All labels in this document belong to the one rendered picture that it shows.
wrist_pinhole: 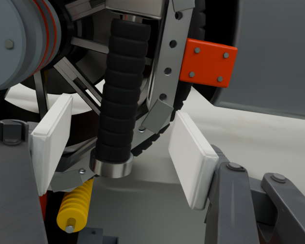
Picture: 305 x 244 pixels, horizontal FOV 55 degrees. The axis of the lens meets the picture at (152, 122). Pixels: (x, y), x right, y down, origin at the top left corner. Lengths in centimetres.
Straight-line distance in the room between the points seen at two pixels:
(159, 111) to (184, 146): 34
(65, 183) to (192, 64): 31
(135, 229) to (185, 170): 129
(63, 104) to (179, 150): 7
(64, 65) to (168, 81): 21
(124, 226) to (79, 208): 85
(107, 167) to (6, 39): 17
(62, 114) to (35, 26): 25
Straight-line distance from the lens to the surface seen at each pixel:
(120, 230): 143
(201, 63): 50
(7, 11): 36
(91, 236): 103
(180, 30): 49
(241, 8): 68
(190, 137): 16
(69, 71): 60
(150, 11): 26
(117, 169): 29
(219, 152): 16
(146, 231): 145
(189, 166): 15
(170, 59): 49
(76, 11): 59
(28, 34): 36
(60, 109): 16
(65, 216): 62
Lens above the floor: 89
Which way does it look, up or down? 18 degrees down
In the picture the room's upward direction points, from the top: 11 degrees clockwise
